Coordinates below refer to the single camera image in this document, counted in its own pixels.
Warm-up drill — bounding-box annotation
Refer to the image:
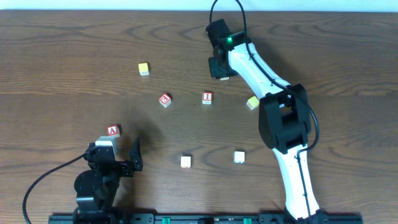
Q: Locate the red letter A block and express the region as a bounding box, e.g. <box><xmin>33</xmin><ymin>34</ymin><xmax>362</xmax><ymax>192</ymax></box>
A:
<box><xmin>106</xmin><ymin>125</ymin><xmax>121</xmax><ymax>138</ymax></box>

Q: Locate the red letter I block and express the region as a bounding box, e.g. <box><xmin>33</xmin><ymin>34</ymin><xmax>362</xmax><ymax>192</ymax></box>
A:
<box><xmin>202</xmin><ymin>92</ymin><xmax>213</xmax><ymax>105</ymax></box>

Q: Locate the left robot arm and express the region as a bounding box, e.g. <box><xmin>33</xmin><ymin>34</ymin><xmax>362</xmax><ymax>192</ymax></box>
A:
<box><xmin>73</xmin><ymin>136</ymin><xmax>143</xmax><ymax>223</ymax></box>

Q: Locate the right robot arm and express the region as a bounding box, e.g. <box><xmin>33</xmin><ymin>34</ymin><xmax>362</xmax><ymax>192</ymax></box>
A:
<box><xmin>207</xmin><ymin>31</ymin><xmax>320</xmax><ymax>222</ymax></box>

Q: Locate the yellow top block right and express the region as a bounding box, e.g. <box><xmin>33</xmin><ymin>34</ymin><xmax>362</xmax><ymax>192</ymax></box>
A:
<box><xmin>246</xmin><ymin>96</ymin><xmax>259</xmax><ymax>110</ymax></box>

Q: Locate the yellow block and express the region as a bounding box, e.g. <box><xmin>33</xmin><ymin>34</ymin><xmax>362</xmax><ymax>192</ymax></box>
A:
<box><xmin>246</xmin><ymin>96</ymin><xmax>259</xmax><ymax>110</ymax></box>
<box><xmin>138</xmin><ymin>63</ymin><xmax>150</xmax><ymax>76</ymax></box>

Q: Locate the plain white block left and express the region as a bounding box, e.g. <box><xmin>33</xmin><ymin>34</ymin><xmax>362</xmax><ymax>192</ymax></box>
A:
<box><xmin>180</xmin><ymin>156</ymin><xmax>192</xmax><ymax>169</ymax></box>

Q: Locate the plain white block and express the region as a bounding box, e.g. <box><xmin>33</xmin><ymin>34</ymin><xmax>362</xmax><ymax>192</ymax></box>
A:
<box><xmin>234</xmin><ymin>151</ymin><xmax>245</xmax><ymax>164</ymax></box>
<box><xmin>180</xmin><ymin>156</ymin><xmax>192</xmax><ymax>169</ymax></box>

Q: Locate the red letter E block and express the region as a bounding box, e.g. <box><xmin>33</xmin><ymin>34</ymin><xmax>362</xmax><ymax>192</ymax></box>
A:
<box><xmin>159</xmin><ymin>93</ymin><xmax>172</xmax><ymax>108</ymax></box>

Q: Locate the yellow top block far left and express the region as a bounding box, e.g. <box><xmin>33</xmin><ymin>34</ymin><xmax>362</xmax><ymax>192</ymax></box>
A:
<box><xmin>138</xmin><ymin>63</ymin><xmax>150</xmax><ymax>76</ymax></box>

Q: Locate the plain white block right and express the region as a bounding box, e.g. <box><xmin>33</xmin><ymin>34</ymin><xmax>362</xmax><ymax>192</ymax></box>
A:
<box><xmin>234</xmin><ymin>151</ymin><xmax>245</xmax><ymax>164</ymax></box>

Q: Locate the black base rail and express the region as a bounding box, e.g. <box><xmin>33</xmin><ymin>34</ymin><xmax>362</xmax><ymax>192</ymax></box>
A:
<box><xmin>48</xmin><ymin>212</ymin><xmax>363</xmax><ymax>224</ymax></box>

